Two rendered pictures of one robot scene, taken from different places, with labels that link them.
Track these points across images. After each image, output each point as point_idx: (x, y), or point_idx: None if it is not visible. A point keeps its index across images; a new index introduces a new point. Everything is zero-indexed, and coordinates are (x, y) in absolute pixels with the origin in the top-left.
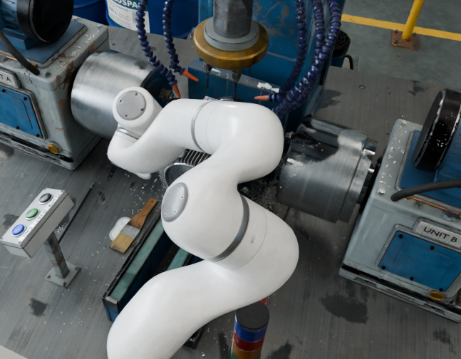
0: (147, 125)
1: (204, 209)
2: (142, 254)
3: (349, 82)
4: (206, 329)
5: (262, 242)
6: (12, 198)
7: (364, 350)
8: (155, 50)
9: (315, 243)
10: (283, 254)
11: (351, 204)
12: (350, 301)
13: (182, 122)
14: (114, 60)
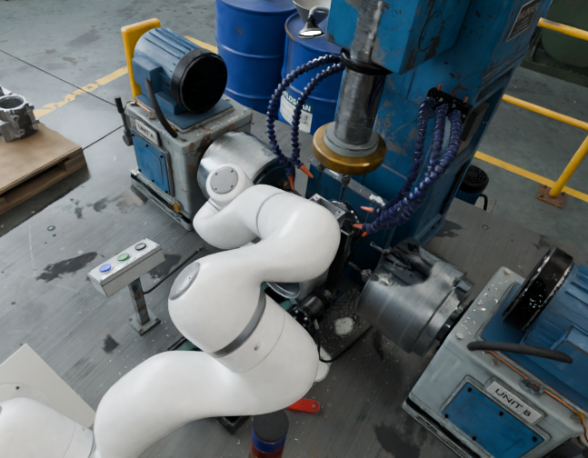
0: None
1: (206, 298)
2: None
3: (473, 219)
4: (251, 418)
5: (268, 353)
6: (129, 240)
7: None
8: (300, 146)
9: (387, 367)
10: (292, 373)
11: (427, 339)
12: (405, 439)
13: (253, 206)
14: (245, 141)
